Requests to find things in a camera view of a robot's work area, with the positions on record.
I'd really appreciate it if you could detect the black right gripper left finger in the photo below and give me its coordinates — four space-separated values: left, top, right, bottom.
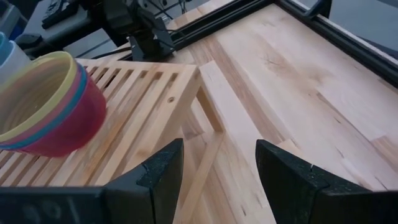
103 138 185 224

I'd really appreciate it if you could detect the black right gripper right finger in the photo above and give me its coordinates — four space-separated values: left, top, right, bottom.
255 139 374 224

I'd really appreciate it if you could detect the small pink bowl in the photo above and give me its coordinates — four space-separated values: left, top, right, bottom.
17 72 108 158

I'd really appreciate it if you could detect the small teal bowl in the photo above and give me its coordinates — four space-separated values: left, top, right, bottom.
0 65 89 149

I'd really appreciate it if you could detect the small yellow bowl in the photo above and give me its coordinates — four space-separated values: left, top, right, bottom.
0 50 79 142

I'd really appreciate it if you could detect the large white translucent bowl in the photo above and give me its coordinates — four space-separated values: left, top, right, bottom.
0 45 32 85

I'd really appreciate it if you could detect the large blue bowl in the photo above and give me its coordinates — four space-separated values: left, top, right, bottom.
0 30 14 65

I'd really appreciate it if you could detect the slatted wooden shelf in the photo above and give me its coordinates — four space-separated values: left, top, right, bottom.
0 57 226 224

